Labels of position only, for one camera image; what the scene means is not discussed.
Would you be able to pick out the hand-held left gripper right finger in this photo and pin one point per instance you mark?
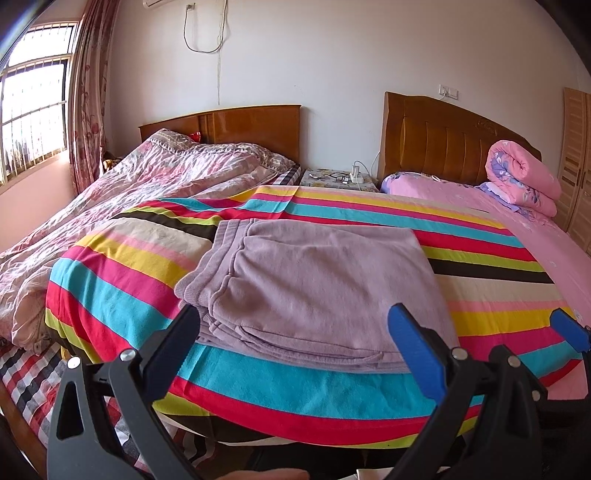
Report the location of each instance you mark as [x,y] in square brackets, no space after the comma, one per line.
[415,355]

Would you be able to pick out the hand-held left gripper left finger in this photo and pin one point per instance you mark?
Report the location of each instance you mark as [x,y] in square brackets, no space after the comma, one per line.
[173,355]

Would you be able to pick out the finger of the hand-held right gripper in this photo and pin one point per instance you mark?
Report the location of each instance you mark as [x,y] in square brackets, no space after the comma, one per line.
[571,331]

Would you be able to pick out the lilac pants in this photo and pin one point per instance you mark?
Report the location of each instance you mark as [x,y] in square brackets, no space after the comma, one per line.
[323,277]

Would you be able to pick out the person's left hand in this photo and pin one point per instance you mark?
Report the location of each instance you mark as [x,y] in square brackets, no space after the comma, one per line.
[268,475]

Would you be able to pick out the striped colourful blanket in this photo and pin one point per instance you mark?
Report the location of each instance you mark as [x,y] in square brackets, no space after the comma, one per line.
[138,286]

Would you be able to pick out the pink floral bed sheet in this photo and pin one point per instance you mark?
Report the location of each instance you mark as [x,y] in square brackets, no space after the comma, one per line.
[531,230]

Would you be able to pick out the checked bed sheet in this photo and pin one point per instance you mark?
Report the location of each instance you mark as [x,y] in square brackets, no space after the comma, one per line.
[27,383]

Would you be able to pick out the rolled pink floral quilt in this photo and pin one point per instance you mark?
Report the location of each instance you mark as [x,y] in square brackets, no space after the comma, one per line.
[521,175]

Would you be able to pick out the light wooden wardrobe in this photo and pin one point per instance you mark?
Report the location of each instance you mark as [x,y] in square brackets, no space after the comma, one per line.
[577,161]

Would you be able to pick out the white power strip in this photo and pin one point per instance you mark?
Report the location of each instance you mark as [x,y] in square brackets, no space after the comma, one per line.
[356,174]

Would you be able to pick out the black glasses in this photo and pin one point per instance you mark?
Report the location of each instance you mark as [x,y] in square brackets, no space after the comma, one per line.
[340,177]

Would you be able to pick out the nightstand with floral cloth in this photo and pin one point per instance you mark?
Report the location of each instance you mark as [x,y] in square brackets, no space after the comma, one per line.
[318,178]

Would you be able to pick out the carved wooden headboard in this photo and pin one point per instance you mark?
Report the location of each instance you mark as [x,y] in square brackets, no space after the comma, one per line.
[438,138]

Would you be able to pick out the plain wooden headboard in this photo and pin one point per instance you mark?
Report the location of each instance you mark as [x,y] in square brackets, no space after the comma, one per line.
[249,127]

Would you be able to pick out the pink floral curtain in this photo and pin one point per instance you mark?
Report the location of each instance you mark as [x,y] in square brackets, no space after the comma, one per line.
[92,92]

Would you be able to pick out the barred window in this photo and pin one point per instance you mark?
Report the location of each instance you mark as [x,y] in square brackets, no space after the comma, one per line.
[32,106]

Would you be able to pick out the white air conditioner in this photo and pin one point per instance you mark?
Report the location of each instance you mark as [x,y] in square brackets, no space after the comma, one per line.
[159,2]

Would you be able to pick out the wooden bed frame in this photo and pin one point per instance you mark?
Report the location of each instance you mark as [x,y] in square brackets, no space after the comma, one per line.
[18,424]

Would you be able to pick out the white wall socket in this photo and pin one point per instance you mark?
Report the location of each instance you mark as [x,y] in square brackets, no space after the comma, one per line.
[449,91]

